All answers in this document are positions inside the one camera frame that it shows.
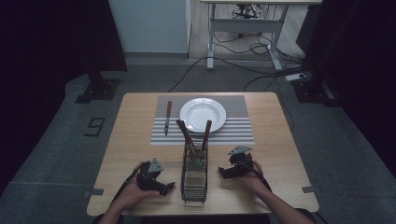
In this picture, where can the black stand base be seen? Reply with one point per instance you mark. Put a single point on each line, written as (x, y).
(99, 88)
(314, 91)

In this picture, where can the white metal desk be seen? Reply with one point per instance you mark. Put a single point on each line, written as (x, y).
(246, 25)

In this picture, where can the grey tape strip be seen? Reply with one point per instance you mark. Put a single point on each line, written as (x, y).
(309, 189)
(93, 192)

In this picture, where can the pale cabinet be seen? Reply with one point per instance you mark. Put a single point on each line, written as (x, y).
(149, 26)

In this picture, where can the white power strip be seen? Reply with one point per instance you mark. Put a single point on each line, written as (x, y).
(295, 76)

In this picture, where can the person's right hand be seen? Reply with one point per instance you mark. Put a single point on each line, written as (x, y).
(252, 182)

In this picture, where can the white plate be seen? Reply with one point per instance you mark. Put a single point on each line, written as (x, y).
(200, 113)

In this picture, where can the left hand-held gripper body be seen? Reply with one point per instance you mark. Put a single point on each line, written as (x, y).
(150, 179)

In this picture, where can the grey striped placemat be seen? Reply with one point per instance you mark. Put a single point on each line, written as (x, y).
(236, 130)

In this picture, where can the person's left hand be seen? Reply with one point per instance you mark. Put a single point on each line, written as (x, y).
(134, 196)

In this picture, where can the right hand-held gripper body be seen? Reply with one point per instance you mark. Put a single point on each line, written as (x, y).
(241, 161)

